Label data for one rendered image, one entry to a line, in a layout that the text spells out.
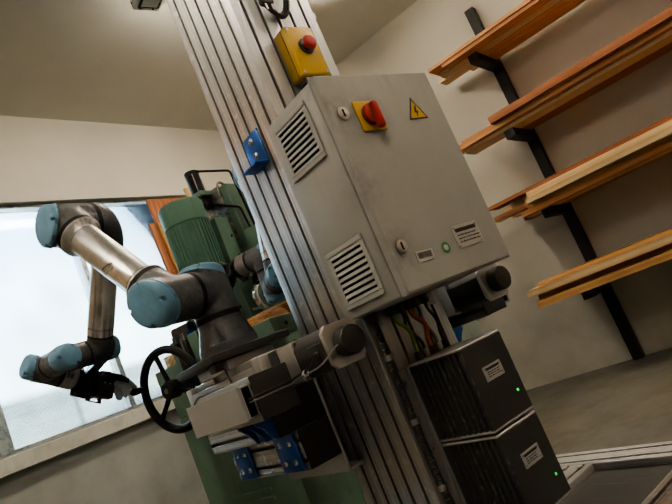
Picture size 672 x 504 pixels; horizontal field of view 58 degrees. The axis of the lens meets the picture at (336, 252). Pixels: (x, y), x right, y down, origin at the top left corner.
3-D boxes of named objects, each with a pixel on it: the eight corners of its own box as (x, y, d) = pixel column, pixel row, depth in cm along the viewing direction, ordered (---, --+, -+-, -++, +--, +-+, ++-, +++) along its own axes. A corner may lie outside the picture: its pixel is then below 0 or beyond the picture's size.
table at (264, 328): (139, 396, 217) (133, 381, 218) (199, 375, 243) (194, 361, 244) (258, 340, 187) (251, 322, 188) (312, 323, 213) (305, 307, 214)
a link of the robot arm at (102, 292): (112, 198, 180) (102, 352, 190) (79, 198, 171) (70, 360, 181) (138, 205, 174) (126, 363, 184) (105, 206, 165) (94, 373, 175)
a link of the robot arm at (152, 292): (213, 286, 145) (82, 194, 170) (165, 295, 132) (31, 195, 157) (201, 328, 149) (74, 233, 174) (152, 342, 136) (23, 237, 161)
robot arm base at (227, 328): (269, 335, 151) (255, 298, 152) (217, 354, 141) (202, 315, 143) (243, 349, 162) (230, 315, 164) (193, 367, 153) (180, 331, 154)
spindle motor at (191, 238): (175, 290, 228) (147, 215, 232) (207, 284, 243) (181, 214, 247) (206, 272, 219) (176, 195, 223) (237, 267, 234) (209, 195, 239)
